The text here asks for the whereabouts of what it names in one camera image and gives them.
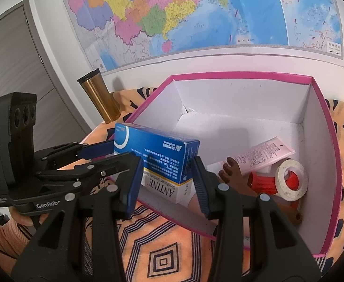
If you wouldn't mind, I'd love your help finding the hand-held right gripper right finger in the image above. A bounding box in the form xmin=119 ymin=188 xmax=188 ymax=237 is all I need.
xmin=191 ymin=156 xmax=322 ymax=282

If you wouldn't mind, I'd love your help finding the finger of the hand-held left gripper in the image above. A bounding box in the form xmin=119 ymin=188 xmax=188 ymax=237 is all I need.
xmin=37 ymin=152 xmax=135 ymax=189
xmin=34 ymin=140 xmax=115 ymax=169

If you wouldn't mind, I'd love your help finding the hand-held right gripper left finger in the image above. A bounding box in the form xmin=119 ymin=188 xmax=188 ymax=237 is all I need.
xmin=10 ymin=153 xmax=144 ymax=282

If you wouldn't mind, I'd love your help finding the brown hair claw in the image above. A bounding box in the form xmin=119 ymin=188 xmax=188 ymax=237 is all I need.
xmin=218 ymin=157 xmax=304 ymax=227

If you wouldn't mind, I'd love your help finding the blue medicine box white side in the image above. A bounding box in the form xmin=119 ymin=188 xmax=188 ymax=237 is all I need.
xmin=113 ymin=122 xmax=201 ymax=205

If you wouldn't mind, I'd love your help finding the red plastic hydrant toy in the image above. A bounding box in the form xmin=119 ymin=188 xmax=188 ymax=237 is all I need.
xmin=247 ymin=170 xmax=300 ymax=196

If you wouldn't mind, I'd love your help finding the small pink printed tube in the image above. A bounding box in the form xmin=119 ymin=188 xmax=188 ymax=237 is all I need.
xmin=235 ymin=136 xmax=296 ymax=174

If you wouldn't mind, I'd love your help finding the white tape roll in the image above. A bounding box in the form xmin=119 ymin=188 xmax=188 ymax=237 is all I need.
xmin=275 ymin=159 xmax=308 ymax=202

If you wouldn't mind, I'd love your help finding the pink cardboard box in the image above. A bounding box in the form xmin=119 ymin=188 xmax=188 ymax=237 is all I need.
xmin=109 ymin=71 xmax=344 ymax=256

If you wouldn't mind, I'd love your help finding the person's left forearm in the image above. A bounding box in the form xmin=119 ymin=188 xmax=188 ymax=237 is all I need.
xmin=0 ymin=216 xmax=31 ymax=260

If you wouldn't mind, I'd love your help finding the gold thermos flask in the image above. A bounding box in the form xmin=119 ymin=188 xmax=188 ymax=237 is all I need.
xmin=77 ymin=68 xmax=121 ymax=124

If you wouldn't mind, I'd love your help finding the orange patterned cloth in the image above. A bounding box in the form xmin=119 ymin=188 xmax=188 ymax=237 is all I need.
xmin=56 ymin=86 xmax=344 ymax=282

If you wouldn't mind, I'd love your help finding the grey door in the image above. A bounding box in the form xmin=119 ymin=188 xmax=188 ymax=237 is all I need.
xmin=0 ymin=0 xmax=94 ymax=141

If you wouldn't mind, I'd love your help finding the colourful wall map poster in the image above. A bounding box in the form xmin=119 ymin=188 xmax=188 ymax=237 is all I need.
xmin=59 ymin=0 xmax=344 ymax=72

